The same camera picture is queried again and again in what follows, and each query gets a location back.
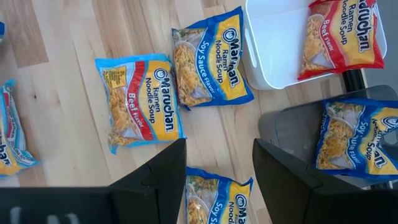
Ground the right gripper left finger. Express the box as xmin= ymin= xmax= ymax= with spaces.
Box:
xmin=0 ymin=138 xmax=187 ymax=224

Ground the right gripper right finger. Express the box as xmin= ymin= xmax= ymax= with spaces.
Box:
xmin=252 ymin=138 xmax=398 ymax=224

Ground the red beef ramen pack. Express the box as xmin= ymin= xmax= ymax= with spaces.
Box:
xmin=297 ymin=0 xmax=386 ymax=82

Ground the dark grey plastic bin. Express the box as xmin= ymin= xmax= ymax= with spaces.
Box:
xmin=257 ymin=84 xmax=398 ymax=190

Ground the white plastic bin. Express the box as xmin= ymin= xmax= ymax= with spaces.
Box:
xmin=241 ymin=0 xmax=388 ymax=91

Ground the black table frame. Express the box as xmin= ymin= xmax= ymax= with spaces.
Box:
xmin=341 ymin=68 xmax=369 ymax=94

